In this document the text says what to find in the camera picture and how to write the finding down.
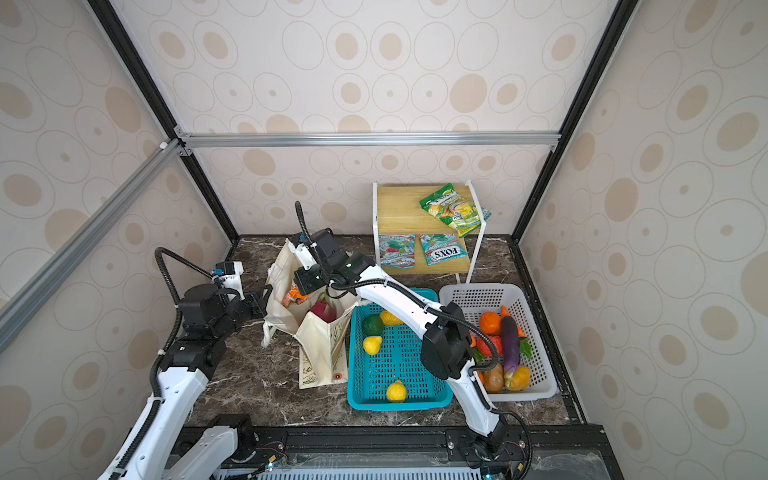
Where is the orange pink snack bag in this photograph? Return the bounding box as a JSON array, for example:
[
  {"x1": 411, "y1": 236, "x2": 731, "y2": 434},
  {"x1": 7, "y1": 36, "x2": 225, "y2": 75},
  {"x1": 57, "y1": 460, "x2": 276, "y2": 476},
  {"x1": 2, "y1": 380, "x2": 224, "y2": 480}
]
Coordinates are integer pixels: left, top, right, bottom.
[{"x1": 281, "y1": 285, "x2": 309, "y2": 308}]

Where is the pink dragon fruit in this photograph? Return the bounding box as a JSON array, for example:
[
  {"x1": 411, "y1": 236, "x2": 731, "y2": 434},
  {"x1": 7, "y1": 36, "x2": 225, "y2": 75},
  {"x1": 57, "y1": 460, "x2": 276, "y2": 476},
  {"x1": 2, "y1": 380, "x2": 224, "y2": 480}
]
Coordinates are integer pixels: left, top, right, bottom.
[{"x1": 309, "y1": 293, "x2": 338, "y2": 324}]

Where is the floral cream grocery tote bag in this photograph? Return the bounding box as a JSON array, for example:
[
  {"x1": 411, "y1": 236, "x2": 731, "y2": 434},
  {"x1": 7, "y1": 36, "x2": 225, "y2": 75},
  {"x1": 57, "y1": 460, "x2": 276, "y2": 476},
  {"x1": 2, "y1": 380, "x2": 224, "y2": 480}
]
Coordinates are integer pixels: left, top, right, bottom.
[{"x1": 263, "y1": 241, "x2": 360, "y2": 389}]

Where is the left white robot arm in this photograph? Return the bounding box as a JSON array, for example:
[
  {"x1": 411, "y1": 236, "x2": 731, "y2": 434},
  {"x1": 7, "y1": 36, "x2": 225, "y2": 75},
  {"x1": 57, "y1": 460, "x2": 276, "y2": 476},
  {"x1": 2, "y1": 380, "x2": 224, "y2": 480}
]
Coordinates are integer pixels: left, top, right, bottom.
[{"x1": 101, "y1": 280, "x2": 272, "y2": 479}]

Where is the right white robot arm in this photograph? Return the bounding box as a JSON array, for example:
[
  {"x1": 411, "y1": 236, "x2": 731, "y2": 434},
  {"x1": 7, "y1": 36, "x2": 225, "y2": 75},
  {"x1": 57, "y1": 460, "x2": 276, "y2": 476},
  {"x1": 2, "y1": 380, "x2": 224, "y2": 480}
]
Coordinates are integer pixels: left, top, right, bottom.
[{"x1": 290, "y1": 217, "x2": 505, "y2": 441}]

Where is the green red candy bag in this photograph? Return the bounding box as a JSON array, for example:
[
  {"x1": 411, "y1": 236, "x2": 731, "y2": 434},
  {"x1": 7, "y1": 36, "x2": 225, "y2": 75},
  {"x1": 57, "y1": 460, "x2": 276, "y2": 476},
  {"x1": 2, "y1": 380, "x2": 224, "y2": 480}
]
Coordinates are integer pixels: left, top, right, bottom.
[{"x1": 379, "y1": 235, "x2": 416, "y2": 269}]

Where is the green Fox's candy bag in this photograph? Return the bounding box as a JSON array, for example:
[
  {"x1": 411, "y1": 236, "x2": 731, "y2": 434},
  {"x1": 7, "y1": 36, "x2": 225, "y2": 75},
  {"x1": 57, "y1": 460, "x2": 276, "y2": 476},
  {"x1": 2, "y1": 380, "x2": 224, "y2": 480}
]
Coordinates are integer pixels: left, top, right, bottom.
[{"x1": 419, "y1": 234, "x2": 467, "y2": 266}]

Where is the green yellow snack bag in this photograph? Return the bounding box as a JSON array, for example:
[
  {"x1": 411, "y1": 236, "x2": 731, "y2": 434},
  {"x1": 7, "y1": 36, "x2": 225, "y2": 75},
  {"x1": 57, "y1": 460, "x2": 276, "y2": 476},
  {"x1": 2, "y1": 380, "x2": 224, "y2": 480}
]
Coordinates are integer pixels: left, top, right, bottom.
[{"x1": 419, "y1": 184, "x2": 491, "y2": 238}]

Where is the green lime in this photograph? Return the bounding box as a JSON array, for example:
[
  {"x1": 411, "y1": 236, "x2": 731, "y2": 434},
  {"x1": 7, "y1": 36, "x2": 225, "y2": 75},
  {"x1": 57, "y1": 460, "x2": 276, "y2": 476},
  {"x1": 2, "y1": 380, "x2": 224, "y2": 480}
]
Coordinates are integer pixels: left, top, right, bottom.
[{"x1": 361, "y1": 315, "x2": 385, "y2": 337}]

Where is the yellow lemon top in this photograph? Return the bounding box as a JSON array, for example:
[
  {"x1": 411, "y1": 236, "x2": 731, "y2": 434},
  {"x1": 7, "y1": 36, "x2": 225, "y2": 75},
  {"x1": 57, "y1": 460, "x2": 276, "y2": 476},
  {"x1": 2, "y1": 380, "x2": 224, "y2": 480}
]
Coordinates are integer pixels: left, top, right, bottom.
[{"x1": 379, "y1": 311, "x2": 403, "y2": 327}]

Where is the yellow lemon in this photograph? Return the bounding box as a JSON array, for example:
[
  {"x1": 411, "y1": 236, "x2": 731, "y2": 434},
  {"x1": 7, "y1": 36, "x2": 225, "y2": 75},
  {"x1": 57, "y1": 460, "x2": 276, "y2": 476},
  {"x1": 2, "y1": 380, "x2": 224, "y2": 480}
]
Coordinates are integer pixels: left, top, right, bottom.
[
  {"x1": 386, "y1": 380, "x2": 408, "y2": 403},
  {"x1": 379, "y1": 311, "x2": 403, "y2": 327}
]

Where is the white wooden two-tier shelf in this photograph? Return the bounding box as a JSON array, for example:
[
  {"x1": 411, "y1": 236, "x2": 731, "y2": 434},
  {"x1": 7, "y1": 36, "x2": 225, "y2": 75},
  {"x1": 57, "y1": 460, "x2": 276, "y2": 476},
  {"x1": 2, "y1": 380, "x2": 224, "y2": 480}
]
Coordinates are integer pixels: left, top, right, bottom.
[{"x1": 372, "y1": 182, "x2": 487, "y2": 283}]

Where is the teal plastic basket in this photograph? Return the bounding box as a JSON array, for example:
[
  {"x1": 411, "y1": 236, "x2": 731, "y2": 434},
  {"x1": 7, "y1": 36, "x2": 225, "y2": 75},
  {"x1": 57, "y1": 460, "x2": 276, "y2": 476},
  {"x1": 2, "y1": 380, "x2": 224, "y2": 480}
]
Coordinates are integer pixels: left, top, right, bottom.
[{"x1": 347, "y1": 304, "x2": 453, "y2": 412}]

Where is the white plastic basket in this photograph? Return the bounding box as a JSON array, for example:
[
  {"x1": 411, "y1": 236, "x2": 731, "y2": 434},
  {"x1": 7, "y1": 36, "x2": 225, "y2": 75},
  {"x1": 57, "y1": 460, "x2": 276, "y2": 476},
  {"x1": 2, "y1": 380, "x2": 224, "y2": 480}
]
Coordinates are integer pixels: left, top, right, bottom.
[{"x1": 439, "y1": 283, "x2": 559, "y2": 403}]

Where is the yellow lemon front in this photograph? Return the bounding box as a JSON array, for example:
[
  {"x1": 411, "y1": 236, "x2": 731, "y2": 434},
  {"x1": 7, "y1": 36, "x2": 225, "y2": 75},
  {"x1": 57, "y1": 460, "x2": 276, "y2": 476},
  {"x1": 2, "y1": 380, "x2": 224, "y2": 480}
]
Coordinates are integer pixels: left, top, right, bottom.
[{"x1": 386, "y1": 380, "x2": 408, "y2": 403}]

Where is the orange tangerine in white basket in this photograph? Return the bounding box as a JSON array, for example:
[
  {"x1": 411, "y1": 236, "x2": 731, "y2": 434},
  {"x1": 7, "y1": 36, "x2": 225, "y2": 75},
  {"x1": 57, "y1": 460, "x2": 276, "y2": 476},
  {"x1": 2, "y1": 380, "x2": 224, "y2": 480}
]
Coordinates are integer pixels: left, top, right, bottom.
[{"x1": 479, "y1": 312, "x2": 502, "y2": 336}]

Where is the purple eggplant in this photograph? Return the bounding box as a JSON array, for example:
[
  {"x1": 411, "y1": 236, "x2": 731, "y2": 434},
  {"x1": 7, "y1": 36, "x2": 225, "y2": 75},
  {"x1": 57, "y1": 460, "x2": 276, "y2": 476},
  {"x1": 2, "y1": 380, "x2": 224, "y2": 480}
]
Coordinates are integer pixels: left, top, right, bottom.
[{"x1": 501, "y1": 315, "x2": 521, "y2": 390}]

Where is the brown potato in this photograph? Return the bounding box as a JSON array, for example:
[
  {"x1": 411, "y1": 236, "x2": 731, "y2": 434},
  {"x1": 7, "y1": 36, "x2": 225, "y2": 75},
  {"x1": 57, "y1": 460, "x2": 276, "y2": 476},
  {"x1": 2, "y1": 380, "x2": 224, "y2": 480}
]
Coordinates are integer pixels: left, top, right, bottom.
[{"x1": 483, "y1": 363, "x2": 505, "y2": 394}]

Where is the yellow pepper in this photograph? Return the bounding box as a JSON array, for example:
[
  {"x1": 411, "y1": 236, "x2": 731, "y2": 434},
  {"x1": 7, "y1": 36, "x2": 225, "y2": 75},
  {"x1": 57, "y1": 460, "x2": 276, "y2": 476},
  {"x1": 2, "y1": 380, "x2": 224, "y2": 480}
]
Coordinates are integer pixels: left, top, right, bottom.
[{"x1": 505, "y1": 365, "x2": 531, "y2": 392}]

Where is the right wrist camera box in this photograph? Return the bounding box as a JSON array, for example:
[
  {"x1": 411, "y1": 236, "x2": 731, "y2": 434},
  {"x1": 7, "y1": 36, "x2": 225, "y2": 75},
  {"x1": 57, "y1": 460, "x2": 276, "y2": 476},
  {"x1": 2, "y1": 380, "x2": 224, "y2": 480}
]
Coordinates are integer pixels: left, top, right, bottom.
[{"x1": 289, "y1": 242, "x2": 317, "y2": 270}]

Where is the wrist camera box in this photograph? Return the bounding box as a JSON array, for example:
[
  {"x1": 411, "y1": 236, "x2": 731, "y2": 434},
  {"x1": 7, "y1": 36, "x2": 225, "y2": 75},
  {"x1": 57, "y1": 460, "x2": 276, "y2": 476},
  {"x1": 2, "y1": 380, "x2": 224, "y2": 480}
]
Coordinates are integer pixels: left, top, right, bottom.
[
  {"x1": 213, "y1": 261, "x2": 244, "y2": 300},
  {"x1": 289, "y1": 242, "x2": 317, "y2": 270}
]

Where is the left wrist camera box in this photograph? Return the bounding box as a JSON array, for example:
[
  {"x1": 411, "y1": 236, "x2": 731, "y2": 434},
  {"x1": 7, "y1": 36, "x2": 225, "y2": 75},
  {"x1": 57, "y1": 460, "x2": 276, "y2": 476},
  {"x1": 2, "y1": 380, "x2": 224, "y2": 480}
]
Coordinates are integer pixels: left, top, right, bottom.
[{"x1": 213, "y1": 261, "x2": 244, "y2": 300}]

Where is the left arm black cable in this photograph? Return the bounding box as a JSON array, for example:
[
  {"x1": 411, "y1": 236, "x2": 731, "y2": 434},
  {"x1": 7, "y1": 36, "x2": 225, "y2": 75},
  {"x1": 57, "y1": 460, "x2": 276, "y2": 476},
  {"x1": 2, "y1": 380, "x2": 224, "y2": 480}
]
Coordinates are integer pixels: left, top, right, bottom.
[{"x1": 146, "y1": 247, "x2": 215, "y2": 397}]

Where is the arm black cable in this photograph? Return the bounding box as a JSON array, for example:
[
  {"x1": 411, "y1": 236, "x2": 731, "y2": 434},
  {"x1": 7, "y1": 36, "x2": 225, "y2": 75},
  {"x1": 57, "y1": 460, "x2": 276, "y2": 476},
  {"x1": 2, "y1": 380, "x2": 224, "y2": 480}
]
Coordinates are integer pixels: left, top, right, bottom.
[
  {"x1": 146, "y1": 247, "x2": 215, "y2": 397},
  {"x1": 293, "y1": 200, "x2": 500, "y2": 374}
]

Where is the aluminium horizontal rail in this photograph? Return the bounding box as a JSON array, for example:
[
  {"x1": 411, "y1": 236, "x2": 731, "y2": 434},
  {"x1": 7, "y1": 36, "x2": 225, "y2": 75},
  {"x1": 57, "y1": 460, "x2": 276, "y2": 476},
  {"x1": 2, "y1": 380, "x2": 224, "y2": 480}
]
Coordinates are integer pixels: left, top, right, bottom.
[{"x1": 180, "y1": 131, "x2": 561, "y2": 148}]

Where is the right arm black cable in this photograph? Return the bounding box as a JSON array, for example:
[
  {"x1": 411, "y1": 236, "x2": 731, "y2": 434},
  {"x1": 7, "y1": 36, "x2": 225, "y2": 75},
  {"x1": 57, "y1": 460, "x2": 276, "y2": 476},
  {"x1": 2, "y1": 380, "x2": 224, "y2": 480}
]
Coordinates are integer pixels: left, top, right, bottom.
[{"x1": 293, "y1": 200, "x2": 500, "y2": 374}]

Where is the aluminium diagonal rail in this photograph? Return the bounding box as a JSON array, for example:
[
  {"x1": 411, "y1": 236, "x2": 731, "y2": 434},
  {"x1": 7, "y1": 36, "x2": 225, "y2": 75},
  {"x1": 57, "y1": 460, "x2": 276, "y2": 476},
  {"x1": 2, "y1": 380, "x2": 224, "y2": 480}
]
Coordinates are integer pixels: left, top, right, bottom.
[{"x1": 1, "y1": 139, "x2": 181, "y2": 350}]

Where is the black corner frame post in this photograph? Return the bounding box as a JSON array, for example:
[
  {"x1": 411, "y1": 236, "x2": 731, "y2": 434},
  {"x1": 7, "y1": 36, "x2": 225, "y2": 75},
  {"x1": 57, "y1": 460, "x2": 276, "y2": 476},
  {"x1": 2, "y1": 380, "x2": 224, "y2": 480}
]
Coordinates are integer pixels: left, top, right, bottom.
[{"x1": 87, "y1": 0, "x2": 240, "y2": 245}]

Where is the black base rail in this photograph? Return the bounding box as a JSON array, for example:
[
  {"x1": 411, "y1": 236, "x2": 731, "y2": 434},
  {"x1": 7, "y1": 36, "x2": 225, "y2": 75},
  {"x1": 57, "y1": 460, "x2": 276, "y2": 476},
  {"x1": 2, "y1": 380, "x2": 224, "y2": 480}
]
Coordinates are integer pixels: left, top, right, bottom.
[{"x1": 207, "y1": 425, "x2": 623, "y2": 479}]

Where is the black right corner post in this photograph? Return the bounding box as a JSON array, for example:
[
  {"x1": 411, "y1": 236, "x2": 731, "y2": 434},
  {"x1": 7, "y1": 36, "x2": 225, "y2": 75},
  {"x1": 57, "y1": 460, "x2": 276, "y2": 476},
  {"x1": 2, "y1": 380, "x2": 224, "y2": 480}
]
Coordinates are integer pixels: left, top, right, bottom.
[{"x1": 510, "y1": 0, "x2": 641, "y2": 246}]

